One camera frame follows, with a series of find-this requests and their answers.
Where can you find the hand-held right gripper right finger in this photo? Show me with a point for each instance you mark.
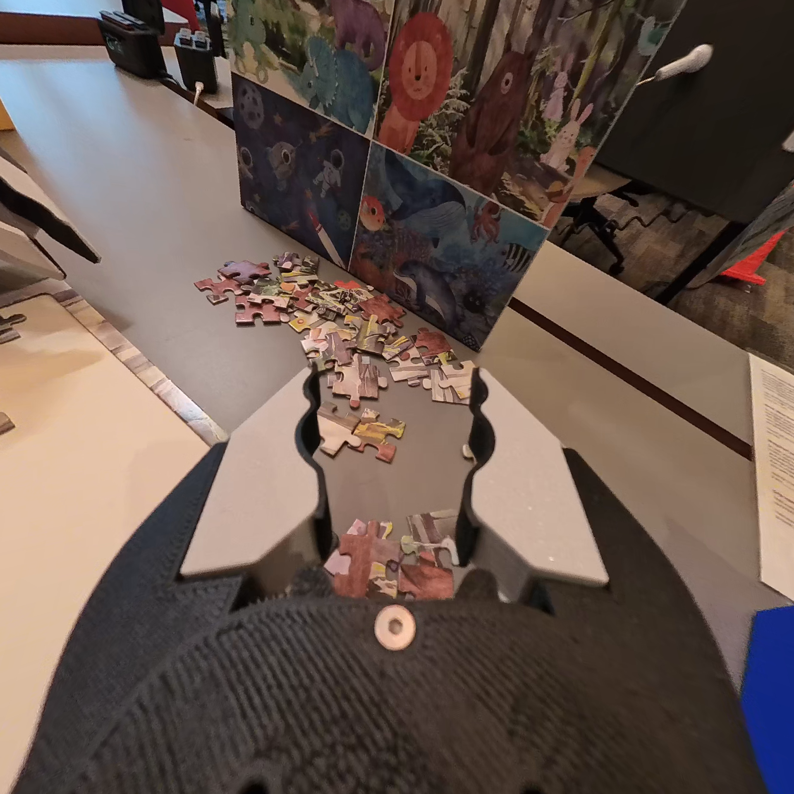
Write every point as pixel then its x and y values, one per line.
pixel 533 508

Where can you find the pile of puzzle pieces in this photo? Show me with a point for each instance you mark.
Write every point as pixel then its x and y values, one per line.
pixel 366 322

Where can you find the office chair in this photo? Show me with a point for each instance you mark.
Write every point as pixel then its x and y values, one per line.
pixel 605 186

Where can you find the blue plastic bin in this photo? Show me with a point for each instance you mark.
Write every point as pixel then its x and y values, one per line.
pixel 769 682

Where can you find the black partition panel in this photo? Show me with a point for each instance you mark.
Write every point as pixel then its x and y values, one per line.
pixel 732 136

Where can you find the white paper sheet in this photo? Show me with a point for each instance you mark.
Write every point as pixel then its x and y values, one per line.
pixel 775 484

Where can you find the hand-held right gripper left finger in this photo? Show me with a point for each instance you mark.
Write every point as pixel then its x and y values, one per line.
pixel 260 496

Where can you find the lion jigsaw puzzle board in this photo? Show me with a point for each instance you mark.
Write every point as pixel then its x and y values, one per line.
pixel 74 465

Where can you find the colourful animal puzzle box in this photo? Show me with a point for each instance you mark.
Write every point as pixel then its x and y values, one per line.
pixel 446 155

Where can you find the red plastic stand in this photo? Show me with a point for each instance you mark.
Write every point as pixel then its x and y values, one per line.
pixel 754 263

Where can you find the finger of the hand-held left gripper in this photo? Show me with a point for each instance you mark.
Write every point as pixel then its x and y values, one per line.
pixel 25 254
pixel 37 217

